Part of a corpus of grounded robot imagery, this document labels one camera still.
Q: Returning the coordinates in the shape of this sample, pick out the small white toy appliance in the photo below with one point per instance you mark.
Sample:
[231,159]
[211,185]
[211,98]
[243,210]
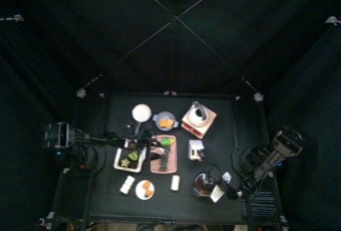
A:
[194,148]

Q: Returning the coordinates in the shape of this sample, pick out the black toy knife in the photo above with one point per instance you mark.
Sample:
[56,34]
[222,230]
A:
[164,160]

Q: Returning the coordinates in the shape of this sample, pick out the green toy leaf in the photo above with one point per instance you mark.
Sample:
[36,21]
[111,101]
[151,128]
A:
[132,155]

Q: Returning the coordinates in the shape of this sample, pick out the white round plate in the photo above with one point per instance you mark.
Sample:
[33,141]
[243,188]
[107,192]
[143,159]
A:
[143,185]

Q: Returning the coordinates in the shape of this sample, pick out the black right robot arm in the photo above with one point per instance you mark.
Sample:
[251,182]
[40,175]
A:
[270,157]

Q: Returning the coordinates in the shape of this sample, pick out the yellow-green toy star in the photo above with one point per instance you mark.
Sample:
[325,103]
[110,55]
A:
[126,163]

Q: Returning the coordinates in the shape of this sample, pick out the orange toy food piece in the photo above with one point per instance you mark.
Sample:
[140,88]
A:
[167,123]

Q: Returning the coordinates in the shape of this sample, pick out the white toy block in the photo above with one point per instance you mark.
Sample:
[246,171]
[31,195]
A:
[127,184]
[175,182]

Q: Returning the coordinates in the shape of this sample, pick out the green toy vegetable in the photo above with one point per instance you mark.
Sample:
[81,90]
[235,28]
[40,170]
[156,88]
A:
[167,141]

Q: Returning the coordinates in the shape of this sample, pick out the white text label sticker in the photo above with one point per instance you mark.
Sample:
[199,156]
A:
[262,202]

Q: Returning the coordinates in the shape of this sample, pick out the metal frame corner bracket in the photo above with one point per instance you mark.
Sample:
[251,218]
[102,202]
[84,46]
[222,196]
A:
[258,96]
[80,92]
[17,18]
[332,20]

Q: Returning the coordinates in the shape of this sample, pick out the pink cutting board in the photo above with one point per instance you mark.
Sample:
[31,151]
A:
[170,165]

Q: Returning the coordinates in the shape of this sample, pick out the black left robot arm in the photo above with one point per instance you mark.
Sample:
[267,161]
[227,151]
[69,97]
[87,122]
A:
[67,135]

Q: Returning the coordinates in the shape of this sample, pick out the white rectangular tray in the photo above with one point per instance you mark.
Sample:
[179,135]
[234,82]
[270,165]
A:
[120,165]

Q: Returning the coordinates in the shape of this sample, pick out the white printed card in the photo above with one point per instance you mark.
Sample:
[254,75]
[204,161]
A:
[217,193]

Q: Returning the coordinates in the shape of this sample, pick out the blue-grey toy pot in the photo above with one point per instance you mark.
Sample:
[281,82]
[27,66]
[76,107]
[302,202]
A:
[159,117]

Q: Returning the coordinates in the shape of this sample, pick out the orange toy food slice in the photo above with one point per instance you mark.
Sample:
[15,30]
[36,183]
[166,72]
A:
[148,190]

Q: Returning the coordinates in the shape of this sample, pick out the small white tag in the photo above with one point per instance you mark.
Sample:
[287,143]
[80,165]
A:
[226,177]

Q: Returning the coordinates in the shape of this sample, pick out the glass pot lid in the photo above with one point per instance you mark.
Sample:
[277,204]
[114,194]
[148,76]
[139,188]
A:
[203,184]

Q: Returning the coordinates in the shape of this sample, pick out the white toy frying pan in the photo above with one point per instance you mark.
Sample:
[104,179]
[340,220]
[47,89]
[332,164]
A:
[140,113]

